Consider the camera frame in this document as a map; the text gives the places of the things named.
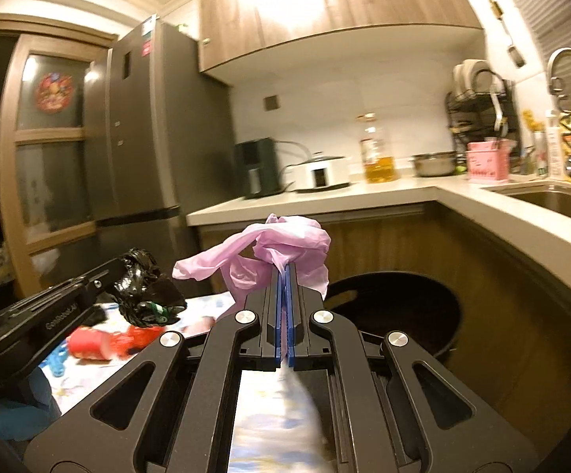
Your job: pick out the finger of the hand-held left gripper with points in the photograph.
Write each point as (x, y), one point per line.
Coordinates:
(167, 295)
(93, 278)

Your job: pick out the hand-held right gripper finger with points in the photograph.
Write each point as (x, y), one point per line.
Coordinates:
(291, 325)
(279, 325)

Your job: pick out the black plastic bag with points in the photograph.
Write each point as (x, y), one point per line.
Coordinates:
(135, 276)

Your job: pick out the pink plastic bag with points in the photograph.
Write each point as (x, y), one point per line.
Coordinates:
(290, 241)

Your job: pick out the black trash bin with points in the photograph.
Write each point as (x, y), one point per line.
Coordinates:
(413, 315)

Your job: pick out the person's left hand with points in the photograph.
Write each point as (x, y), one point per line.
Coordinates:
(14, 411)

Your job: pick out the blue disposable glove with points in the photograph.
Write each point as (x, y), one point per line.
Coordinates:
(56, 363)

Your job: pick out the red paper cup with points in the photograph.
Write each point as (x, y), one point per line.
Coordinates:
(91, 345)

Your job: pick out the floral tablecloth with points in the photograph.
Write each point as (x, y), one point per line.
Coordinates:
(266, 428)

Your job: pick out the wooden glass door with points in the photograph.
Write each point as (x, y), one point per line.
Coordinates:
(51, 135)

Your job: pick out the white rice cooker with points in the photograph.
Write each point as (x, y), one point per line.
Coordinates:
(317, 175)

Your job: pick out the black air fryer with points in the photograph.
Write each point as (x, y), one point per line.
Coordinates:
(256, 167)

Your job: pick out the dark steel refrigerator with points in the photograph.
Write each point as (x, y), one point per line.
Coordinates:
(152, 133)

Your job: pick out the cooking oil bottle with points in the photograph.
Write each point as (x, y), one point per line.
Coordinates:
(378, 162)

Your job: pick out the red round door decoration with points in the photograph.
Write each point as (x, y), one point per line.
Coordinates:
(55, 91)

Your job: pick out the steel basin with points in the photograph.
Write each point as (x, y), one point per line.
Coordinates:
(433, 165)

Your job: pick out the kitchen counter with wooden cabinets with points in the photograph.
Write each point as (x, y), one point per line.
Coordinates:
(512, 281)

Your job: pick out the pink utensil basket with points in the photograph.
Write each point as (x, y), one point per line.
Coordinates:
(487, 165)

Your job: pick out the black dish rack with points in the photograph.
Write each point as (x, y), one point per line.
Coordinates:
(455, 118)

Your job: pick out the steel sink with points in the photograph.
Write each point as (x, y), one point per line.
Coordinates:
(551, 204)

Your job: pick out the white plate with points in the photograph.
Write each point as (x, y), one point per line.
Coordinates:
(460, 79)
(480, 76)

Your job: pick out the white bottle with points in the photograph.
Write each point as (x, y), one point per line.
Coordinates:
(553, 148)

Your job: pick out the hanging slotted spatula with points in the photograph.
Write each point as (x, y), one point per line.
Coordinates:
(514, 54)

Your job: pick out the window blinds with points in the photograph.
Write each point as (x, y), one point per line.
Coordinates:
(561, 19)

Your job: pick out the dark wall socket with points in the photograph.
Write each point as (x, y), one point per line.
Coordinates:
(271, 103)

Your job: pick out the wooden wall cabinet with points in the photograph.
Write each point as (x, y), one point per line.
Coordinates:
(339, 5)

